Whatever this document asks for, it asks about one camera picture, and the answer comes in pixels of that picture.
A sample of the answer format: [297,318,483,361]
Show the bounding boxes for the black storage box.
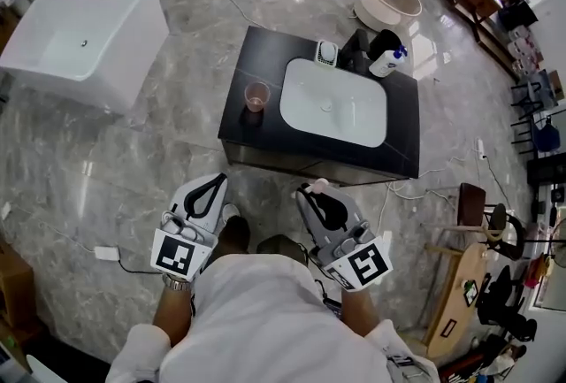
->
[499,0,539,31]

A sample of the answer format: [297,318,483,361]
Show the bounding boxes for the silver wristwatch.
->
[161,272,192,293]

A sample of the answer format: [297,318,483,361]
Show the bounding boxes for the white floor cables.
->
[384,150,483,214]

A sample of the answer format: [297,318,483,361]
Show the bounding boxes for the black round bin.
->
[369,28,402,62]

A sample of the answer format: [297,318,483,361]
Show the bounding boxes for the white bathtub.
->
[0,0,171,115]

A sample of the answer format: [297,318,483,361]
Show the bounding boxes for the black adapter cable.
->
[115,257,163,277]

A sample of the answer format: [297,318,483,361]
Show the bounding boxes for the stack of white red packs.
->
[507,27,545,73]

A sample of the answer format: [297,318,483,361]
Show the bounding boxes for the oval wooden table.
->
[424,241,490,358]

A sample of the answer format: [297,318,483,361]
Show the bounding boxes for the person's dark trousers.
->
[216,215,309,267]

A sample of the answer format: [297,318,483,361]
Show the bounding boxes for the black sink faucet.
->
[338,28,371,73]

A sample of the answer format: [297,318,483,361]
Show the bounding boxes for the white sink basin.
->
[279,57,388,149]

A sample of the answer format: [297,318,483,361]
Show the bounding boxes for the small black picture frame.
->
[463,279,479,308]

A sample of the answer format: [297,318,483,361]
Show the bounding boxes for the black round chair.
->
[486,203,530,261]

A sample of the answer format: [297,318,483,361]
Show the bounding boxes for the white soap dish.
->
[314,39,340,69]

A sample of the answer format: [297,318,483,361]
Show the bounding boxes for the person's white shirt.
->
[105,252,439,383]

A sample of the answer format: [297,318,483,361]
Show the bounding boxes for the pink translucent cup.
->
[244,81,272,112]

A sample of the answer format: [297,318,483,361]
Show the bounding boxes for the pink toothbrush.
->
[291,178,330,199]

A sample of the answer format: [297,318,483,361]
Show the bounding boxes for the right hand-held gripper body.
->
[309,220,394,293]

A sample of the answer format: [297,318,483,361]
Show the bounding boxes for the person's left forearm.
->
[152,283,195,347]

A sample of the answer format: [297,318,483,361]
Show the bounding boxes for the person's right forearm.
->
[340,287,393,338]

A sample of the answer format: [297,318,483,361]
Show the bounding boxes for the white pump bottle blue cap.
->
[368,44,408,79]

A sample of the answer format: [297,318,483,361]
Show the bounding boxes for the black vanity cabinet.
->
[218,25,420,188]

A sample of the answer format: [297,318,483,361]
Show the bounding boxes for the brown stool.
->
[457,182,487,228]

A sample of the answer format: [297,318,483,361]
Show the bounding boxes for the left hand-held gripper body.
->
[149,209,220,284]

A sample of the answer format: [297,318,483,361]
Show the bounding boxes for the blue chair black legs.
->
[510,115,562,157]

